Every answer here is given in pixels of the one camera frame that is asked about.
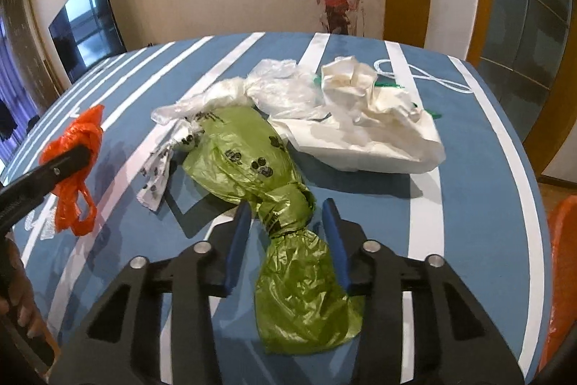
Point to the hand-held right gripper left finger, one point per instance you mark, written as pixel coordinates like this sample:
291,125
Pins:
236,252

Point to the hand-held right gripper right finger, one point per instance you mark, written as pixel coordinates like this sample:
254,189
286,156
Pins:
336,247

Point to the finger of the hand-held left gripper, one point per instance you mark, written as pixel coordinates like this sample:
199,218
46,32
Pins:
63,170

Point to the green plastic bag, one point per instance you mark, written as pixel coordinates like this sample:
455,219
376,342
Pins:
297,299

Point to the person's left hand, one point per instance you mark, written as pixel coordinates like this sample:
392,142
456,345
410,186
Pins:
25,304

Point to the white black-spotted plastic bag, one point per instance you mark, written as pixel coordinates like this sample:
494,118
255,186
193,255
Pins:
155,177

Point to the white crumpled plastic bag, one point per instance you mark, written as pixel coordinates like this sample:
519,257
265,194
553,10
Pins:
360,141

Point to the purple curtain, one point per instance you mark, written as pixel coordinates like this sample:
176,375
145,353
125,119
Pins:
13,74

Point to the black flat screen television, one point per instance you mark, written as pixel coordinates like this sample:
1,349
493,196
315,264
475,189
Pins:
85,28

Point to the blue white striped tablecloth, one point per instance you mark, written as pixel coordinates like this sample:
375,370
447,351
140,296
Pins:
487,209

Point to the long clear plastic bag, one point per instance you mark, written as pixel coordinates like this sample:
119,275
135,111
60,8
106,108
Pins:
279,89

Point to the clear glass vase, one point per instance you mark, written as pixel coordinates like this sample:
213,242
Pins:
338,1

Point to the frosted glass door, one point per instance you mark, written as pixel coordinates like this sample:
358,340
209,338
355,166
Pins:
532,6

